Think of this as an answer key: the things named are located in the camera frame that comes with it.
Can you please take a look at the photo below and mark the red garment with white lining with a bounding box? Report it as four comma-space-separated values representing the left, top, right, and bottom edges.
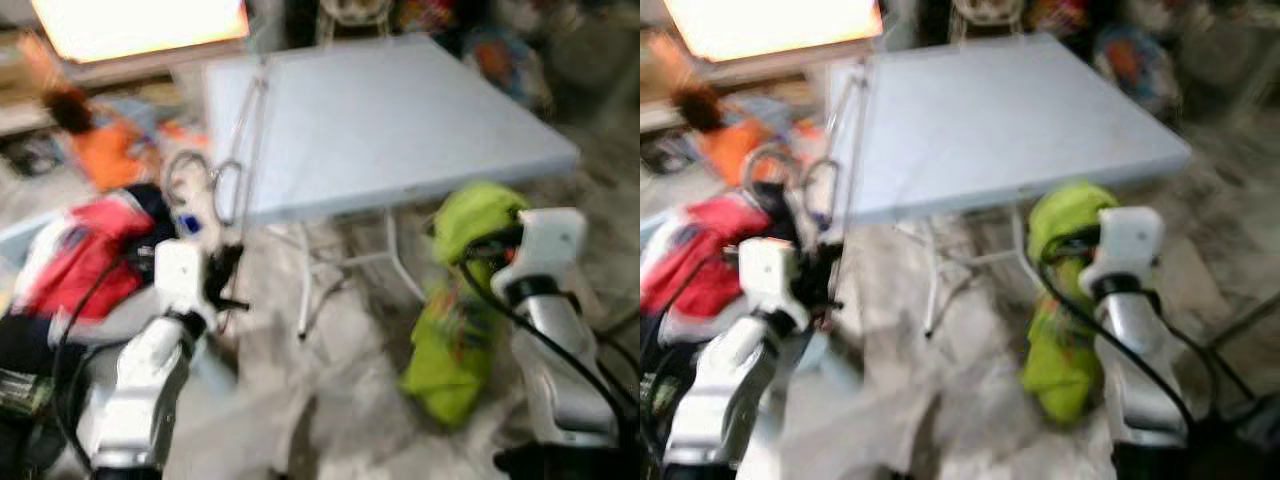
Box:
640, 190, 791, 321
12, 188, 181, 326

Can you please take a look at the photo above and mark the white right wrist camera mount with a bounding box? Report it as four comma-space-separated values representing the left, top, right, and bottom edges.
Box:
1078, 205, 1166, 299
503, 207, 589, 299

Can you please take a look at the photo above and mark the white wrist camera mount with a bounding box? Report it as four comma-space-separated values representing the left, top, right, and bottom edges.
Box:
1078, 205, 1166, 299
503, 207, 589, 299
738, 238, 809, 331
153, 238, 221, 323

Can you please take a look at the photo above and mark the beige plastic chair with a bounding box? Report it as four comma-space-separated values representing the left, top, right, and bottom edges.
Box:
950, 0, 1033, 43
318, 0, 398, 43

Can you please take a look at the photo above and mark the bright window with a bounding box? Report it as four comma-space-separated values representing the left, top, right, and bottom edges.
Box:
28, 0, 253, 63
662, 0, 886, 63

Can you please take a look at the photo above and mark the lime green garment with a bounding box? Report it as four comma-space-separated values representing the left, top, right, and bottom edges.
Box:
1018, 180, 1121, 426
398, 180, 531, 431

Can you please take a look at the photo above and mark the white folding table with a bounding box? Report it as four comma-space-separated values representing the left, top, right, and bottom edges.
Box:
828, 33, 1193, 341
203, 33, 583, 343

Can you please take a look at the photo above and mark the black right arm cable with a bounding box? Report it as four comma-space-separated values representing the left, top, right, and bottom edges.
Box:
1035, 255, 1261, 441
458, 240, 641, 461

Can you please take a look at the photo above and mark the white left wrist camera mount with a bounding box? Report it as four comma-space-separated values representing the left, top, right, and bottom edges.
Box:
738, 238, 809, 331
153, 238, 221, 323

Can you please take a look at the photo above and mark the orange dressed doll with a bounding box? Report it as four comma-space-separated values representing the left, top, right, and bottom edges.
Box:
645, 30, 791, 186
20, 35, 166, 193

